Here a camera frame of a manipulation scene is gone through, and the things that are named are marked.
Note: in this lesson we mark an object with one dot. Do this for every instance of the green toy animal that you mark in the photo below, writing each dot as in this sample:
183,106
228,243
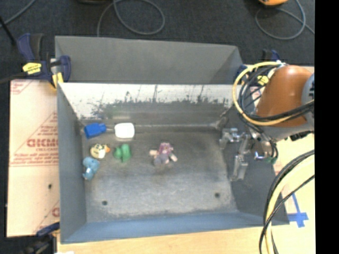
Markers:
122,152

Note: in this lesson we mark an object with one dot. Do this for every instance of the yellow toy duck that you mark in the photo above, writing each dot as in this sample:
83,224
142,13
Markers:
98,151

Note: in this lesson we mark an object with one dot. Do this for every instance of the brown cardboard board, red print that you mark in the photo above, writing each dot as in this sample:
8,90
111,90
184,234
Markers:
31,147

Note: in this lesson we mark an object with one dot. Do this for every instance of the black cylinder on white bracket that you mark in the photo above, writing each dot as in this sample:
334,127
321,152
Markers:
299,136

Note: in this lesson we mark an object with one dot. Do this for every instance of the white plastic cup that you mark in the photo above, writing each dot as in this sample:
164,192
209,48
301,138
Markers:
124,130

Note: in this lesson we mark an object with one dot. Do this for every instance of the grey metal bin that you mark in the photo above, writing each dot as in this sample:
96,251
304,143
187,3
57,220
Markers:
159,184

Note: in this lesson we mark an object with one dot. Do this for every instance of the light blue toy elephant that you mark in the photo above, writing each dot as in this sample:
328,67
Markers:
90,167

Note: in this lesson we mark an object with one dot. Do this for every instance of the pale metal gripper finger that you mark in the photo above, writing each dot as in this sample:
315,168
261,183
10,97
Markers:
230,137
239,168

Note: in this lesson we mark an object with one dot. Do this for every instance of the purple toy figure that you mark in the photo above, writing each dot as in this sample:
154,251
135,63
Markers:
163,153

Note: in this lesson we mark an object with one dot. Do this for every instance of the blue plastic toy block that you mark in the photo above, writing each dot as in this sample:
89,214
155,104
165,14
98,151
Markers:
94,130

